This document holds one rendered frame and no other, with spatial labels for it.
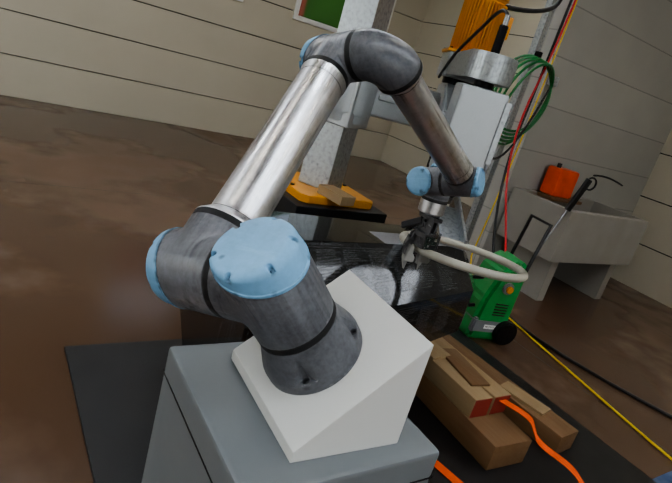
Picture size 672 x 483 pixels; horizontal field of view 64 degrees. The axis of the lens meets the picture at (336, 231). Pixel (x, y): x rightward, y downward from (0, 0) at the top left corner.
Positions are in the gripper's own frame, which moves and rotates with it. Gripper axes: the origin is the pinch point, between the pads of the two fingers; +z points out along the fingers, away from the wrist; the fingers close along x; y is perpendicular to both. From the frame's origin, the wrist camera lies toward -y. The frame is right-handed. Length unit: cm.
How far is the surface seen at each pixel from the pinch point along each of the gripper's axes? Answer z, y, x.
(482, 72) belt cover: -74, -45, 45
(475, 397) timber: 62, -3, 63
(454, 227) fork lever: -8, -31, 45
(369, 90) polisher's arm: -55, -107, 30
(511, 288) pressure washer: 40, -79, 156
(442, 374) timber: 63, -23, 60
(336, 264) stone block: 11.9, -25.3, -13.4
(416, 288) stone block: 19.0, -22.9, 27.3
